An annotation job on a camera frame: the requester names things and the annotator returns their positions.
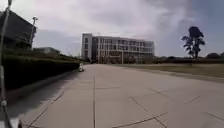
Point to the white multi-storey building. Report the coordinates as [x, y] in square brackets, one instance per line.
[116, 50]

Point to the white vehicle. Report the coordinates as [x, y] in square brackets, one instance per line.
[81, 68]

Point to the grey concrete slab pavement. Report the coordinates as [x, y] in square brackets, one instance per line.
[116, 100]

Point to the low grey building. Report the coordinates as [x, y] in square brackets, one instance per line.
[46, 50]

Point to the row of trees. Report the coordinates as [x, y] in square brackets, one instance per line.
[186, 60]

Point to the dark hedge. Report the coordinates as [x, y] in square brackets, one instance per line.
[33, 68]

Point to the tall dark tree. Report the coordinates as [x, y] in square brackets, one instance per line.
[194, 41]

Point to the lamp pole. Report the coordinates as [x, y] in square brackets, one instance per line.
[32, 33]

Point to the grey kerb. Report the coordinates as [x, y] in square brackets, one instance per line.
[200, 77]

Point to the dark building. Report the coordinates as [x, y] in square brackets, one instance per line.
[16, 30]

